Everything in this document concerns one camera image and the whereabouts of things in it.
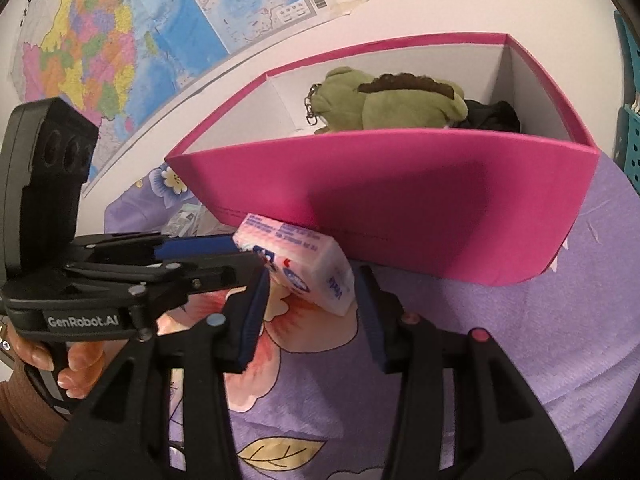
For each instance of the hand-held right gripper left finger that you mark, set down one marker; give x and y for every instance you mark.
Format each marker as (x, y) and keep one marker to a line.
(252, 320)

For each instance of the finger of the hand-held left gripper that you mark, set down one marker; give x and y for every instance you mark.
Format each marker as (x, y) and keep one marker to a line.
(220, 272)
(200, 246)

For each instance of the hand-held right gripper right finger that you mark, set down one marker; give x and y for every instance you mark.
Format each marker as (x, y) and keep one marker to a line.
(372, 320)

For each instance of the clear cotton swab bag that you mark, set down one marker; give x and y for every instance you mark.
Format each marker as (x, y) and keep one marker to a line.
(187, 220)

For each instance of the small floral tissue pack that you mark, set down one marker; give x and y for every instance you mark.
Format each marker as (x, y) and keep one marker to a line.
(310, 260)

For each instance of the pink cardboard box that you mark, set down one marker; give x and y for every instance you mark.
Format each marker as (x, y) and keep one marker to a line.
(425, 200)

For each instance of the green plush toy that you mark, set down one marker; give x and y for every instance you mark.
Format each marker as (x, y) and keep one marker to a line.
(400, 110)

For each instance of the black cloth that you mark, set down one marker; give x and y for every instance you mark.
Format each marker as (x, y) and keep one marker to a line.
(490, 117)

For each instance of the person's left forearm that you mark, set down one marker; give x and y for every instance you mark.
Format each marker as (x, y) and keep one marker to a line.
(20, 410)

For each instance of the person's left hand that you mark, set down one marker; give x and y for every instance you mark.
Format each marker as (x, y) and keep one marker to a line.
(82, 365)

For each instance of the purple floral blanket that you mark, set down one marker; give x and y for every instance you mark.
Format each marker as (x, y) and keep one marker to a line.
(500, 360)

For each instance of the beige tape piece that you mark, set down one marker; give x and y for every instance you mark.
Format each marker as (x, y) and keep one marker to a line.
(350, 6)

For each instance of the blue perforated plastic basket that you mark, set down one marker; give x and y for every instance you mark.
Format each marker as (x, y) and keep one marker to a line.
(632, 145)
(631, 45)

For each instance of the colourful wall map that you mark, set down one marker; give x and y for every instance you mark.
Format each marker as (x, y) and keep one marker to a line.
(150, 10)

